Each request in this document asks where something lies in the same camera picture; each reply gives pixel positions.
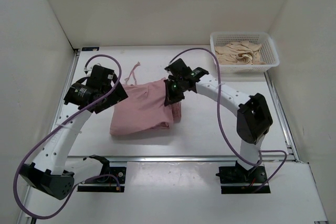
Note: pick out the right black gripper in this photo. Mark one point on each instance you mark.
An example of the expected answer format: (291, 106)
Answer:
(171, 98)

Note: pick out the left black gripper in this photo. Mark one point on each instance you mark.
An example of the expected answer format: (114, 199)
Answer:
(118, 94)

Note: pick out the pink trousers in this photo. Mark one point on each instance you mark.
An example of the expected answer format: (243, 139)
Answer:
(144, 109)

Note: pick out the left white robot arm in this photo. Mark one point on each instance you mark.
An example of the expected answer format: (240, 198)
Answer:
(48, 172)

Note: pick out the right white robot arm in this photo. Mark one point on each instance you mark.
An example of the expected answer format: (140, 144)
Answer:
(253, 118)

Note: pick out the beige trousers in basket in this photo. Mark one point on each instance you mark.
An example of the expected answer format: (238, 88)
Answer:
(239, 53)

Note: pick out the white plastic basket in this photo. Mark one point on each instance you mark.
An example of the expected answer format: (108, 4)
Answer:
(268, 51)

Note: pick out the aluminium front rail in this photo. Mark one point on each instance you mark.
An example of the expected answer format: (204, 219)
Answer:
(123, 159)

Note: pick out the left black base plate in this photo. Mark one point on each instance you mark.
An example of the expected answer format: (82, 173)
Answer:
(111, 178)

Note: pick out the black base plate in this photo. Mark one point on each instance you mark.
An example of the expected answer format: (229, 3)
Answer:
(236, 180)
(111, 178)

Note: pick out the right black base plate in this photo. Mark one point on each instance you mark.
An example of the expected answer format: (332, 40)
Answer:
(236, 180)

